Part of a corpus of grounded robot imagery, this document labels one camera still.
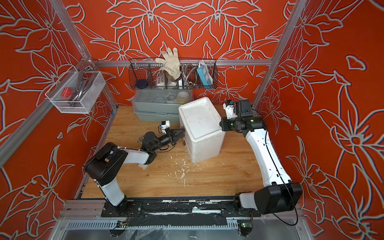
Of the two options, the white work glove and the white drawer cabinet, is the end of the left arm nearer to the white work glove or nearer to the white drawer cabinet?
the white drawer cabinet

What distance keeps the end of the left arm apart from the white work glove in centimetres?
34

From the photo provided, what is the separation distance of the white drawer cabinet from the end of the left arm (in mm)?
51

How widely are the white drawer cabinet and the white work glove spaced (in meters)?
0.19

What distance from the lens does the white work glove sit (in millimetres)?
892

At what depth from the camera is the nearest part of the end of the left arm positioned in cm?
70

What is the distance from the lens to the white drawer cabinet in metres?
0.74
